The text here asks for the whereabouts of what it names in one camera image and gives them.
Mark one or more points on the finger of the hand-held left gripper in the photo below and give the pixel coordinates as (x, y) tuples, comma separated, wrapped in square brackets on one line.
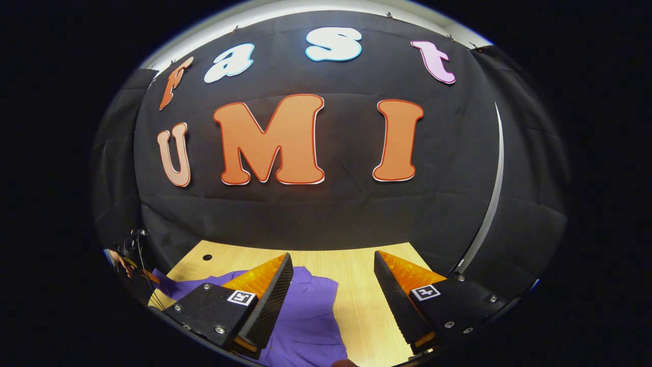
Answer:
[(146, 276)]

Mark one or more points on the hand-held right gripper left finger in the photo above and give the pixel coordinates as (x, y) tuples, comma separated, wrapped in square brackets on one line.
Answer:
[(270, 306)]

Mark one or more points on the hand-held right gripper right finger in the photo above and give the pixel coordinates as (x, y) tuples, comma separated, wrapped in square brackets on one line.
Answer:
[(395, 306)]

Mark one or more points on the purple knit garment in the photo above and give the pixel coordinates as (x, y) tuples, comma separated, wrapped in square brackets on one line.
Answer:
[(305, 316)]

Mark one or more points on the black backdrop cloth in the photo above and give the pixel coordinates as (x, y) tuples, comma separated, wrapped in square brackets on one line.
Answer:
[(331, 214)]

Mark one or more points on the white vertical pole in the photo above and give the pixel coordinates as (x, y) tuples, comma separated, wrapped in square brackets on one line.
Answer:
[(489, 199)]

